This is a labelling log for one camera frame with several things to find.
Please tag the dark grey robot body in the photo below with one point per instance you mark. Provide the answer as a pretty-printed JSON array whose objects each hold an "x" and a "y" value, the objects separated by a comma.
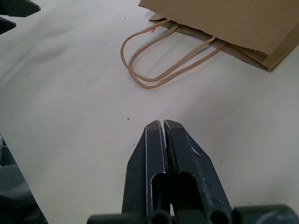
[{"x": 14, "y": 196}]

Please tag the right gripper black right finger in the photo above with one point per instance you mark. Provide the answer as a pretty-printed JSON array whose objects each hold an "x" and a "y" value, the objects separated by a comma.
[{"x": 194, "y": 172}]

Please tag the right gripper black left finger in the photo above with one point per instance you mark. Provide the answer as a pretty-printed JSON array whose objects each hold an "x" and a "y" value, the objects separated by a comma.
[{"x": 136, "y": 168}]

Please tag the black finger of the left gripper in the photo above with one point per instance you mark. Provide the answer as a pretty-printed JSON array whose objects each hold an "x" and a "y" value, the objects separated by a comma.
[
  {"x": 18, "y": 6},
  {"x": 5, "y": 25}
]

